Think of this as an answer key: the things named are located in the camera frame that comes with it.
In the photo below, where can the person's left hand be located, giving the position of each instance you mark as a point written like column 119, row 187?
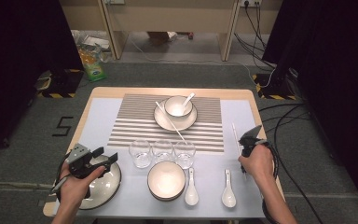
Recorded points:
column 74, row 188

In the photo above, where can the black curtain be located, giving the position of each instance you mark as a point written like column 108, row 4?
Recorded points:
column 12, row 62
column 338, row 77

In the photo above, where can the black yellow striped stand base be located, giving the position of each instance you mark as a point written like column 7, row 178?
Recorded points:
column 276, row 88
column 65, row 84

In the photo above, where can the clear plastic bags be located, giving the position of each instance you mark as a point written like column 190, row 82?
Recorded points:
column 90, row 40

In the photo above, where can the beige wooden desk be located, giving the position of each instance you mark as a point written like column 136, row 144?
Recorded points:
column 174, row 15

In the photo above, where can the pale blue table mat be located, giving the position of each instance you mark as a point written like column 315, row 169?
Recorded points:
column 205, row 212

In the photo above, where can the brown cardboard box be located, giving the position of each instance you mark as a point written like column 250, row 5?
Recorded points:
column 160, row 37

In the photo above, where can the striped grey placemat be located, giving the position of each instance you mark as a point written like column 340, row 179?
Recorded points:
column 136, row 124

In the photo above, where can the green snack bag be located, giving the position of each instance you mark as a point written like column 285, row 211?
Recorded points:
column 93, row 67

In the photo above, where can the clear drinking glass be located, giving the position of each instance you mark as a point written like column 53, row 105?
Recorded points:
column 185, row 155
column 140, row 154
column 162, row 148

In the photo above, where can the person's right hand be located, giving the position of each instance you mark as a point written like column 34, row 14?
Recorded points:
column 259, row 165

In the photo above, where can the white wall socket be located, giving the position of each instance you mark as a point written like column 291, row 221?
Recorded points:
column 241, row 2

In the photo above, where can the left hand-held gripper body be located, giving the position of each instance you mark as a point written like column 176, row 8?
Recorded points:
column 77, row 154

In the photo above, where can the single white chopstick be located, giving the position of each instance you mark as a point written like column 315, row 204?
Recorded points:
column 235, row 137
column 169, row 120

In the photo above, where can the small red object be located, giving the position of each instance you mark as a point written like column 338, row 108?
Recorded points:
column 190, row 35

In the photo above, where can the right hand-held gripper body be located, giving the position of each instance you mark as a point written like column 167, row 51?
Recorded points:
column 251, row 137

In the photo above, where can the white plate with dark rim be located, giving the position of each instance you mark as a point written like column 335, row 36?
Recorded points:
column 105, row 189
column 180, row 124

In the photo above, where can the white ceramic soup spoon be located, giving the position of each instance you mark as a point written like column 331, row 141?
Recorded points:
column 189, row 99
column 229, row 199
column 191, row 197

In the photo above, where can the white bowl with dark rim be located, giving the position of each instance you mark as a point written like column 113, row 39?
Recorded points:
column 174, row 107
column 167, row 179
column 167, row 199

